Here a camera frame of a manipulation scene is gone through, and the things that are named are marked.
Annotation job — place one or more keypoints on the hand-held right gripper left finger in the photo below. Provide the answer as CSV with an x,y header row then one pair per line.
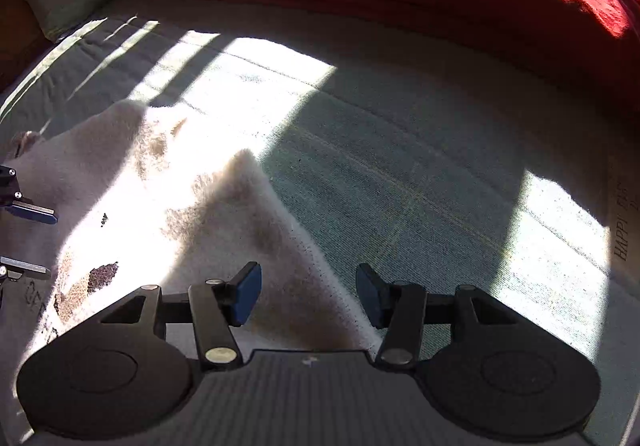
x,y
247,293

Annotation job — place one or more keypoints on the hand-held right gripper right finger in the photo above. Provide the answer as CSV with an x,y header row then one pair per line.
x,y
370,293

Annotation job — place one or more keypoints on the bed with grey-green plaid sheet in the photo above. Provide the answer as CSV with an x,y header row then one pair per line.
x,y
400,150

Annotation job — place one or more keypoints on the brown wooden headboard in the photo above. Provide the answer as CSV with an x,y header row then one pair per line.
x,y
12,25

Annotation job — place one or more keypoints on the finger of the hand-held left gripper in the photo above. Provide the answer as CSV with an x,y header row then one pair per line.
x,y
25,272
35,215

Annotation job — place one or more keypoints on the cream knit sweater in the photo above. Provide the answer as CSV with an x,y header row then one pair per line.
x,y
150,186

